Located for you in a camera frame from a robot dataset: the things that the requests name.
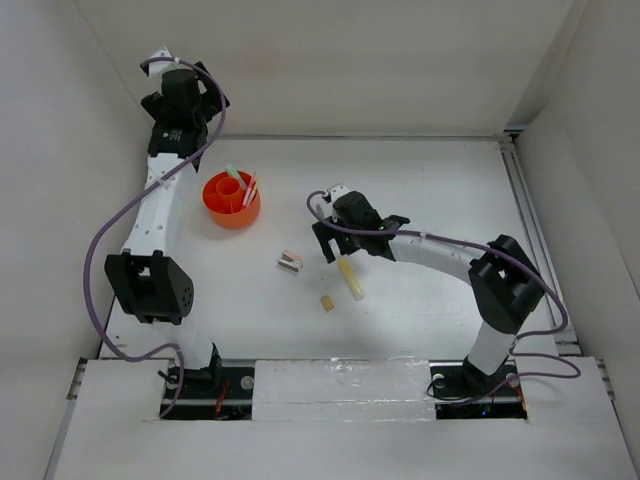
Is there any thick yellow highlighter marker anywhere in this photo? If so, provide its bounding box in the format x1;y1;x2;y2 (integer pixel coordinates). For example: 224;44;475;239
337;257;364;301

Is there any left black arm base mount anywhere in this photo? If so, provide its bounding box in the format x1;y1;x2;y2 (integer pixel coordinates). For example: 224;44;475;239
161;362;255;421

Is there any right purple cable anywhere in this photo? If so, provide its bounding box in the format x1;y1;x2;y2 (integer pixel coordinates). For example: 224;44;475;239
305;190;582;406

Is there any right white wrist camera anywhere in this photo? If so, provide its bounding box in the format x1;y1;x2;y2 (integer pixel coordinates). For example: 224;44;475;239
322;183;350;204

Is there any thin yellow highlighter pen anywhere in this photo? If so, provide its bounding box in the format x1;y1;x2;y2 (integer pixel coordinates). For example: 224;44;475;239
245;175;260;207

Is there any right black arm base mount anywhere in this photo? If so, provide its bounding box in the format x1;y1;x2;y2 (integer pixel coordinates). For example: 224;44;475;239
426;360;528;421

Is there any orange round organizer container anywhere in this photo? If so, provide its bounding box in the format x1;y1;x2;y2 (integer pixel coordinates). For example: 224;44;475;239
202;171;261;230

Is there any small tan eraser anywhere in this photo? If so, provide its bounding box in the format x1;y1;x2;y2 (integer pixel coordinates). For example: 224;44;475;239
321;295;335;312

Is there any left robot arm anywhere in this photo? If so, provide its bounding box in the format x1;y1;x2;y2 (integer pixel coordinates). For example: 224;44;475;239
104;62;229;397

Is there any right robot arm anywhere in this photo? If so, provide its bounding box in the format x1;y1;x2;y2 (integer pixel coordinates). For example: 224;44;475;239
307;190;544;396

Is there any thin pink highlighter pen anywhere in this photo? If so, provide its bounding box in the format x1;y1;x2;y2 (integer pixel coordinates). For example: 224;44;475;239
242;173;258;208

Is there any green highlighter marker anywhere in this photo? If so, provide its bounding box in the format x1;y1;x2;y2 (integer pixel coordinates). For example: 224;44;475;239
225;164;248;193

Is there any aluminium frame rail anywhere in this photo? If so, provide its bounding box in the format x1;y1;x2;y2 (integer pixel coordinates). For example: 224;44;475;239
498;129;615;407

